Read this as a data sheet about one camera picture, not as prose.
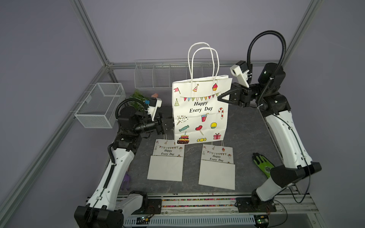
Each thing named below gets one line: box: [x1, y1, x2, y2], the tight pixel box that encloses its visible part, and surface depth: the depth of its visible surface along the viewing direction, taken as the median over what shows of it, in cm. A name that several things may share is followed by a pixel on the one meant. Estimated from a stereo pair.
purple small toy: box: [121, 174, 131, 191], surface depth 82 cm
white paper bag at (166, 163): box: [146, 133, 185, 182], surface depth 89 cm
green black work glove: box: [251, 152, 276, 179], surface depth 91 cm
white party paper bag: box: [198, 140, 236, 191], surface depth 87 cm
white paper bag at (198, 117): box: [172, 42, 233, 145], surface depth 50 cm
